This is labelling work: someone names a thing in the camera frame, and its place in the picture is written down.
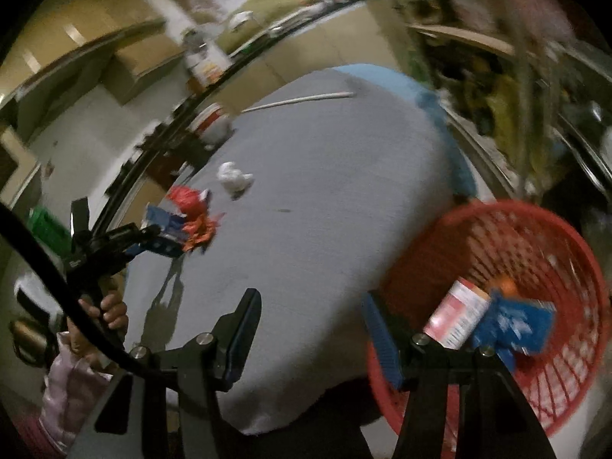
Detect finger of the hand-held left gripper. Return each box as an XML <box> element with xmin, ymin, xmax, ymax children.
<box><xmin>112</xmin><ymin>236</ymin><xmax>183</xmax><ymax>265</ymax></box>
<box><xmin>98</xmin><ymin>223</ymin><xmax>162</xmax><ymax>249</ymax></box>

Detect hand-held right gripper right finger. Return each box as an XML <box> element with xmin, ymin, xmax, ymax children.
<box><xmin>362</xmin><ymin>291</ymin><xmax>558</xmax><ymax>459</ymax></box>

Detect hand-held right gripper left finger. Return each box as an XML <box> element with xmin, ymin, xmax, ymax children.
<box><xmin>72</xmin><ymin>288</ymin><xmax>263</xmax><ymax>459</ymax></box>

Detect blue snack packet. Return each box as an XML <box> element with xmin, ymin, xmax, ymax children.
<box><xmin>143</xmin><ymin>205</ymin><xmax>189</xmax><ymax>256</ymax></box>
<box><xmin>471</xmin><ymin>291</ymin><xmax>558</xmax><ymax>374</ymax></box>

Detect orange red wrapper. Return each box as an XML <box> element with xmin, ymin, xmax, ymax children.
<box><xmin>182</xmin><ymin>213</ymin><xmax>225</xmax><ymax>255</ymax></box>

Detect red and white carton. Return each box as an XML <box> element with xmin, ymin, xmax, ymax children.
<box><xmin>423</xmin><ymin>278</ymin><xmax>493</xmax><ymax>351</ymax></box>

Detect white paper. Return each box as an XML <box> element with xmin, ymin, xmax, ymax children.
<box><xmin>216</xmin><ymin>161</ymin><xmax>256</xmax><ymax>200</ymax></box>

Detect red plastic mesh basket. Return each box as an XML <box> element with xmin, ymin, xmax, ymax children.
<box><xmin>366</xmin><ymin>199</ymin><xmax>612</xmax><ymax>441</ymax></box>

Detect person's left hand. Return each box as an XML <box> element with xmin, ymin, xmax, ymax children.
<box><xmin>67</xmin><ymin>291</ymin><xmax>130</xmax><ymax>359</ymax></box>

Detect green plastic crate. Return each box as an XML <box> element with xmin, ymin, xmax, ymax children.
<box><xmin>26</xmin><ymin>205</ymin><xmax>72</xmax><ymax>254</ymax></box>

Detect red plastic bag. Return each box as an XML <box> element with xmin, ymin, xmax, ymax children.
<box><xmin>167</xmin><ymin>186</ymin><xmax>211</xmax><ymax>216</ymax></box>

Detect white bowl red rim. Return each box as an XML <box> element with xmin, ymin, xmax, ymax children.
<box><xmin>189</xmin><ymin>103</ymin><xmax>228</xmax><ymax>135</ymax></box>

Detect grey tablecloth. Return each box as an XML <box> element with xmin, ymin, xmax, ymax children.
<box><xmin>107</xmin><ymin>69</ymin><xmax>479</xmax><ymax>436</ymax></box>

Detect cardboard box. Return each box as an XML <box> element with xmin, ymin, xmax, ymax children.
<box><xmin>103</xmin><ymin>33</ymin><xmax>192</xmax><ymax>106</ymax></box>

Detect orange printed packet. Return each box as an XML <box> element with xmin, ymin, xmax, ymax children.
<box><xmin>184</xmin><ymin>41</ymin><xmax>230</xmax><ymax>87</ymax></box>

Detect long white stick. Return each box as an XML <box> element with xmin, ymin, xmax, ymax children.
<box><xmin>240</xmin><ymin>91</ymin><xmax>355</xmax><ymax>114</ymax></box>

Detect black cable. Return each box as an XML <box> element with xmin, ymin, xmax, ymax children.
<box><xmin>0</xmin><ymin>201</ymin><xmax>154</xmax><ymax>376</ymax></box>

